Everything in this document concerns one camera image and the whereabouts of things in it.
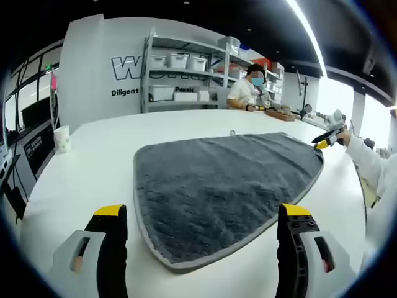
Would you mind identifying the grey towel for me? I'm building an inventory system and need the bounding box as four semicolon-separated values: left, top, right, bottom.
133;130;325;270

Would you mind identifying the person's right hand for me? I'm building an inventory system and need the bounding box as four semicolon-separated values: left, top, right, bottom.
336;129;351;146

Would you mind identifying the black tripod stand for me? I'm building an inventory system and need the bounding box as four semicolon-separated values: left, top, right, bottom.
294;70;313;120

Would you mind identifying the brown wooden box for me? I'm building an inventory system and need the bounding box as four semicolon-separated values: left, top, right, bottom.
265;109;297;122

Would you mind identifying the grey board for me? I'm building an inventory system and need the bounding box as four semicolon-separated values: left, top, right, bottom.
216;86;232;109

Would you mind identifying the white paper cup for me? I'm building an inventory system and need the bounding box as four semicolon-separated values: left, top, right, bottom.
53;125;71;153

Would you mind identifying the grey reception counter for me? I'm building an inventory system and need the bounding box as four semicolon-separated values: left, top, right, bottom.
6;119;60;199

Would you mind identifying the metal shelf with bins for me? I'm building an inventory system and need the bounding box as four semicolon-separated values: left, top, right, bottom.
150;36;285;102

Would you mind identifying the white stand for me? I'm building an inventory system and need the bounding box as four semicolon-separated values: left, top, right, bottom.
49;70;61;130

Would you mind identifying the black monitor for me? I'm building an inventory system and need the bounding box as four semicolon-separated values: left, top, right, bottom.
20;97;52;120

